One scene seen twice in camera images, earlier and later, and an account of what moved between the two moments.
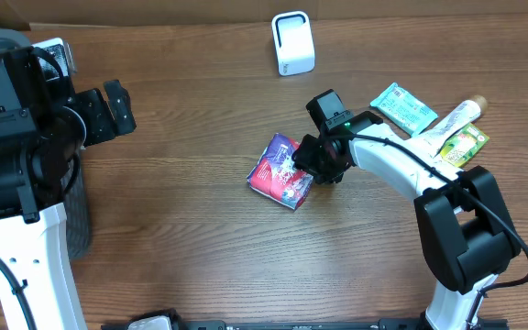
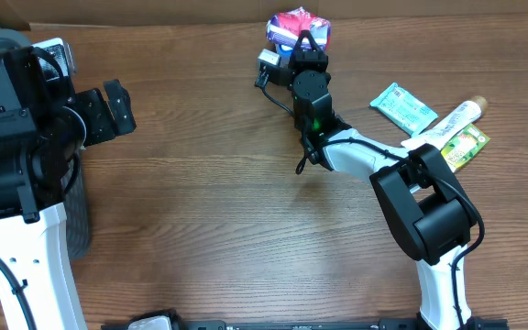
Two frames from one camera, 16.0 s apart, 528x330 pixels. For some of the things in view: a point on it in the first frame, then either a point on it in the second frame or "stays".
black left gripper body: x=96 y=115 stays
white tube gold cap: x=437 y=133 stays
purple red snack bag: x=275 y=176 -> x=285 y=28
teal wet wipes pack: x=401 y=108 stays
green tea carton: x=464 y=145 stays
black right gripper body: x=322 y=162 -> x=302 y=61
